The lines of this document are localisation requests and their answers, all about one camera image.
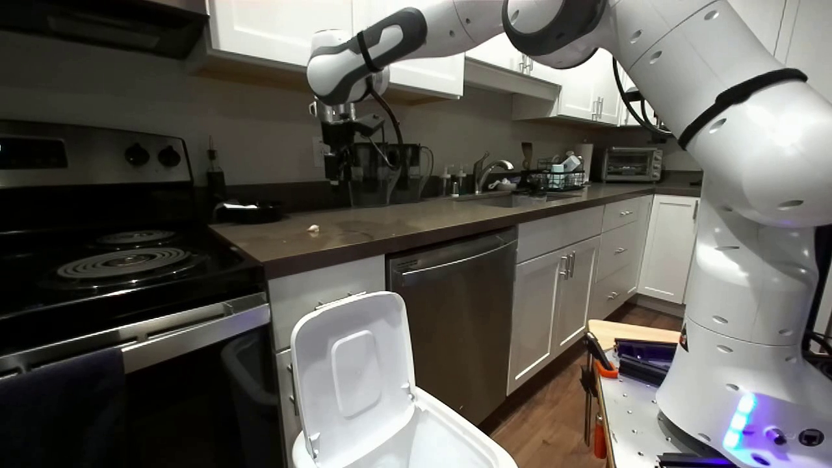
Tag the chrome sink faucet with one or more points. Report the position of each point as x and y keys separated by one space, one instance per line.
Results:
x=487 y=168

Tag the white bin lid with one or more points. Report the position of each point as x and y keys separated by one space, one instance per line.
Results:
x=351 y=374

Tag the dish rack with dishes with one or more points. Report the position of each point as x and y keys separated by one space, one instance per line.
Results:
x=560 y=175

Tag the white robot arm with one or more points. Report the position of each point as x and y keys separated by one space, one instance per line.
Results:
x=741 y=380

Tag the orange handled clamp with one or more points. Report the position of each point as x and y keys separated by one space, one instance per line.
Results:
x=598 y=366

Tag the dark glass bottle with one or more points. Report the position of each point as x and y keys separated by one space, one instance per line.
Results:
x=214 y=181

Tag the black range hood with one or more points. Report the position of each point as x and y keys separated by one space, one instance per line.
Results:
x=156 y=28

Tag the silver toaster oven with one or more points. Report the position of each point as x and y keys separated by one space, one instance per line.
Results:
x=632 y=166

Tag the stainless steel dishwasher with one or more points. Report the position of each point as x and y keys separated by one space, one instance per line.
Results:
x=457 y=301

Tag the black electric stove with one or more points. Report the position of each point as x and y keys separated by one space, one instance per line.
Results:
x=131 y=335

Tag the white lower cabinets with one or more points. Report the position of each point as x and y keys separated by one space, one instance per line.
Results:
x=568 y=268

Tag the white cabinets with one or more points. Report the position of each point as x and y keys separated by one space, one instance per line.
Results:
x=277 y=30
x=568 y=268

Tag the metal robot mounting table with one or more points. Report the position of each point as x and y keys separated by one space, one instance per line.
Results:
x=636 y=433

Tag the white trash bin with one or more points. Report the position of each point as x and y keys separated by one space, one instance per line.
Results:
x=433 y=439

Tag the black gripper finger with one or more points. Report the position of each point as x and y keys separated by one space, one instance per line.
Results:
x=348 y=173
x=333 y=173

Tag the white upper cabinets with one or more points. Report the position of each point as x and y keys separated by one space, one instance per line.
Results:
x=277 y=30

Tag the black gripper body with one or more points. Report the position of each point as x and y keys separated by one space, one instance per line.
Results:
x=338 y=125

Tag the black pan on counter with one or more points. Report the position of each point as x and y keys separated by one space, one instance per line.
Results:
x=248 y=212

